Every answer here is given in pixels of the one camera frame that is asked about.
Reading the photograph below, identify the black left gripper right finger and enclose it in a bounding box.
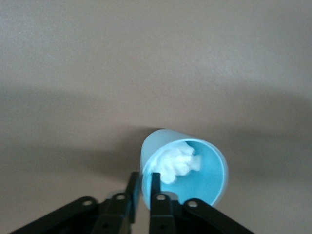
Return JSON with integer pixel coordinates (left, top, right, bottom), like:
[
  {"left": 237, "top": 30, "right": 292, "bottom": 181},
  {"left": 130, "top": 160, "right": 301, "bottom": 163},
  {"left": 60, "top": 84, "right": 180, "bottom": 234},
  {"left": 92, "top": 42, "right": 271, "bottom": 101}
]
[{"left": 148, "top": 172, "right": 254, "bottom": 234}]

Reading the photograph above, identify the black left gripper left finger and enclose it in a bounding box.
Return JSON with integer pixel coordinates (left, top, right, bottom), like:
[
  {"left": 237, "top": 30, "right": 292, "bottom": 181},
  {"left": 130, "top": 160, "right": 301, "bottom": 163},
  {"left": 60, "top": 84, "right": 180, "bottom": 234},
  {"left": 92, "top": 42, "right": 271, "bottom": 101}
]
[{"left": 9, "top": 171, "right": 142, "bottom": 234}]

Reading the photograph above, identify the blue cup holding white tissue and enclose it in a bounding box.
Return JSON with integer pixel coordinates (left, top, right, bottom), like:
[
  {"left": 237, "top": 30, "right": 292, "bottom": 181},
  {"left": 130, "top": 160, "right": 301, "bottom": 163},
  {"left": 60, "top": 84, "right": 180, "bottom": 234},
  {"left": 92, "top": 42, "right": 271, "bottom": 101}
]
[{"left": 139, "top": 128, "right": 230, "bottom": 210}]

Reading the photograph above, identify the crumpled white tissue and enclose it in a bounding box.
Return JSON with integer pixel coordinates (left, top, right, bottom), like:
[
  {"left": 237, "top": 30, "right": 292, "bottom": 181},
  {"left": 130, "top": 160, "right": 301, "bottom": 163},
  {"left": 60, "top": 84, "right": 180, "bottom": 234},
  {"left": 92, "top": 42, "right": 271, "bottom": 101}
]
[{"left": 151, "top": 142, "right": 203, "bottom": 185}]

